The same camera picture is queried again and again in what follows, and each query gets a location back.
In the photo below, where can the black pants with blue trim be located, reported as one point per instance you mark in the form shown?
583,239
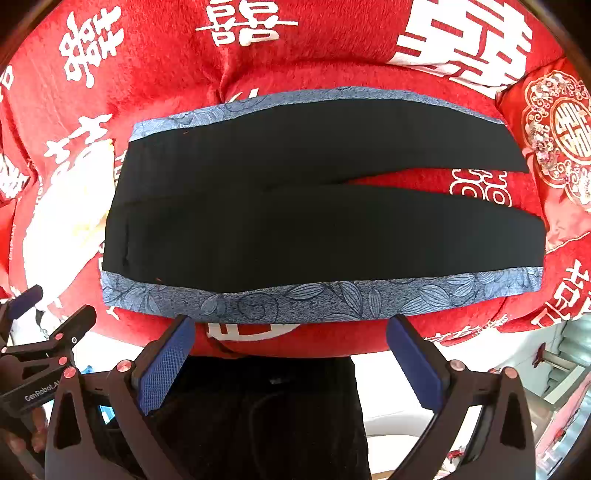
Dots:
316,206

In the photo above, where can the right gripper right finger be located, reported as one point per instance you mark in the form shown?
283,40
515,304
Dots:
502,444

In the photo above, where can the red embroidered pillow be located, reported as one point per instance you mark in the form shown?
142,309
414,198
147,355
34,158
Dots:
548,112

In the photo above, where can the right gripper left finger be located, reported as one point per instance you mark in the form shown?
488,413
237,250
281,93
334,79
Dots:
100,426

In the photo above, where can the person's black trousers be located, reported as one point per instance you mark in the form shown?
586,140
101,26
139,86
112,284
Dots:
266,418

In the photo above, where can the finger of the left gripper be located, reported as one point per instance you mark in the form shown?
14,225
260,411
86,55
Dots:
15,308
65,337

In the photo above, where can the red blanket with white characters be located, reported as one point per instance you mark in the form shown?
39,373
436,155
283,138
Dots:
75,88

